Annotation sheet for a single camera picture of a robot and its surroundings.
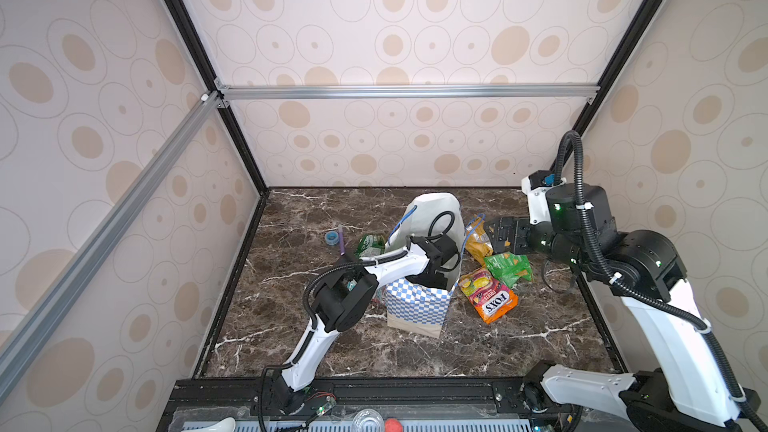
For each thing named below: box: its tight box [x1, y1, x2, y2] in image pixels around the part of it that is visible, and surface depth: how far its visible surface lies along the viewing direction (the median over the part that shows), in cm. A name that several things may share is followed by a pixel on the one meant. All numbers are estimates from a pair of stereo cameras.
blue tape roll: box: [325, 231, 339, 245], surface depth 105 cm
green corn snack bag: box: [484, 251, 533, 288], surface depth 94 cm
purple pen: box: [338, 224, 346, 256], surface depth 105 cm
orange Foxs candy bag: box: [458, 268, 519, 325], surface depth 90 cm
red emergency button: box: [384, 418, 403, 432], surface depth 69 cm
